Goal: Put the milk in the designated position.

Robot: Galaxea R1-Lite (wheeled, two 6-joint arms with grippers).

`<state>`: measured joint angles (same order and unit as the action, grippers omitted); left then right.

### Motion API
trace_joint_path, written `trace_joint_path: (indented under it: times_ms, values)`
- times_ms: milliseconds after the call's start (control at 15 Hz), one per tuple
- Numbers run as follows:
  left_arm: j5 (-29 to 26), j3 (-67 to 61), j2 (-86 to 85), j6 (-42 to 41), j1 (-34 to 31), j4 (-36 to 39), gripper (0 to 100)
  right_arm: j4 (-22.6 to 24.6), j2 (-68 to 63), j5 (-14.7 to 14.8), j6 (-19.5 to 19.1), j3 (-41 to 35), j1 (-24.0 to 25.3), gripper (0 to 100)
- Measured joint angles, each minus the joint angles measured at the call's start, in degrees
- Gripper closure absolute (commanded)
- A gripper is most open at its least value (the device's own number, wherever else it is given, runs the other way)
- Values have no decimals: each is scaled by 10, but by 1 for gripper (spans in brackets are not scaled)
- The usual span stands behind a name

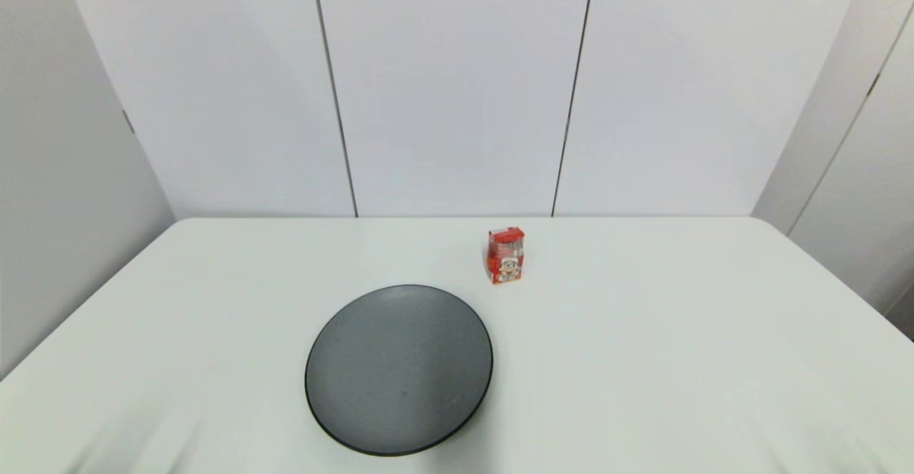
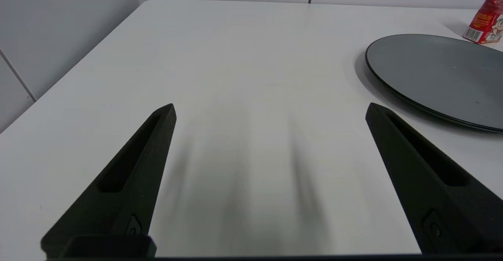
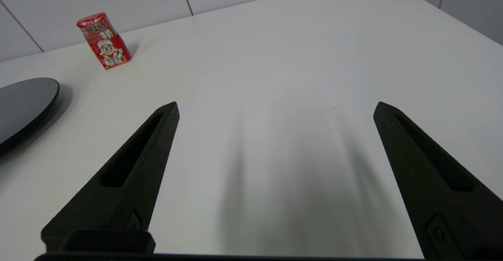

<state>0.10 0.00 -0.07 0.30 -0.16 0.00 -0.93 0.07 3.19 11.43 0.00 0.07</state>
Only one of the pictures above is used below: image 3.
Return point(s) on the dark grey round plate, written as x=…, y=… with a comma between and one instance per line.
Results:
x=21, y=105

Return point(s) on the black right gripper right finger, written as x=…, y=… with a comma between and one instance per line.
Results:
x=432, y=182

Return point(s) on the red milk carton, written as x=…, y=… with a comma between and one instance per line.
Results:
x=104, y=41

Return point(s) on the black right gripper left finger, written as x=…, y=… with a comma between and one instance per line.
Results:
x=138, y=166

